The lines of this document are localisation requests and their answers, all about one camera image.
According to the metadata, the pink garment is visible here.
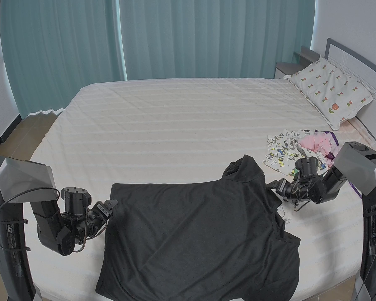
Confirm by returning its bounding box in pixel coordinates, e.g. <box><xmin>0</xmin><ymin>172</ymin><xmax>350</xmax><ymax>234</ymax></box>
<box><xmin>297</xmin><ymin>133</ymin><xmax>336</xmax><ymax>163</ymax></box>

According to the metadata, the purple garment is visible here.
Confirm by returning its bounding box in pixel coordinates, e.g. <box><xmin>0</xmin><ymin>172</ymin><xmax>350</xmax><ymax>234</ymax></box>
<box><xmin>313</xmin><ymin>130</ymin><xmax>364</xmax><ymax>201</ymax></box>

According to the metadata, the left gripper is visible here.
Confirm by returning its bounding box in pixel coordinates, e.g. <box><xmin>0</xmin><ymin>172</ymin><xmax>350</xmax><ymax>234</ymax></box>
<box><xmin>88</xmin><ymin>200</ymin><xmax>119</xmax><ymax>231</ymax></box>

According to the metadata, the white printed pillow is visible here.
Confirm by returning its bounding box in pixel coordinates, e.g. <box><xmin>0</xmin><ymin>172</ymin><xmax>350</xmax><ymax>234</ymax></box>
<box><xmin>283</xmin><ymin>57</ymin><xmax>374</xmax><ymax>130</ymax></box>

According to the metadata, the blue-green curtain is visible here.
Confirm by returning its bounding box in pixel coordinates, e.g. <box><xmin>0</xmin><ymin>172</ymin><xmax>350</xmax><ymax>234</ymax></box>
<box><xmin>0</xmin><ymin>0</ymin><xmax>128</xmax><ymax>119</ymax></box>
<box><xmin>118</xmin><ymin>0</ymin><xmax>318</xmax><ymax>80</ymax></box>

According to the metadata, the grey white bedside table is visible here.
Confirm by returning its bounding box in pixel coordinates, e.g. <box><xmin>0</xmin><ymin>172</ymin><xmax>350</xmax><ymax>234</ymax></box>
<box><xmin>275</xmin><ymin>46</ymin><xmax>321</xmax><ymax>80</ymax></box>

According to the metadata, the black T-shirt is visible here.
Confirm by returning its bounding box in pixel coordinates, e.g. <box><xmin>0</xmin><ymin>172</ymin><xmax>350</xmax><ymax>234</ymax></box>
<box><xmin>95</xmin><ymin>154</ymin><xmax>301</xmax><ymax>301</ymax></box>

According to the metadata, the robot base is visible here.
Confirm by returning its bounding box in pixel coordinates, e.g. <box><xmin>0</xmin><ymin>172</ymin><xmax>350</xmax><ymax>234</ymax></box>
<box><xmin>354</xmin><ymin>276</ymin><xmax>372</xmax><ymax>301</ymax></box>

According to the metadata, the white printed garment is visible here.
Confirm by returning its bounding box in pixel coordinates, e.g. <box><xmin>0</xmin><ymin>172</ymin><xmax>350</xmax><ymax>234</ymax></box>
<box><xmin>263</xmin><ymin>129</ymin><xmax>330</xmax><ymax>177</ymax></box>

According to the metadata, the bed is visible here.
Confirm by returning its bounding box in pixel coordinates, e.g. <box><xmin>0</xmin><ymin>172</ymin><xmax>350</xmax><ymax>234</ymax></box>
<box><xmin>22</xmin><ymin>38</ymin><xmax>376</xmax><ymax>301</ymax></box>

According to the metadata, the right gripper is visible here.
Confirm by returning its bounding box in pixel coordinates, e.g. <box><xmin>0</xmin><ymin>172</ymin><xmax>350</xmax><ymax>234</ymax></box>
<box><xmin>266</xmin><ymin>178</ymin><xmax>296</xmax><ymax>204</ymax></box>

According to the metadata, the black cable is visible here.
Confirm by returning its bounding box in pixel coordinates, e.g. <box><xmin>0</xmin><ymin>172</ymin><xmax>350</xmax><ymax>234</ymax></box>
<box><xmin>0</xmin><ymin>188</ymin><xmax>61</xmax><ymax>223</ymax></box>

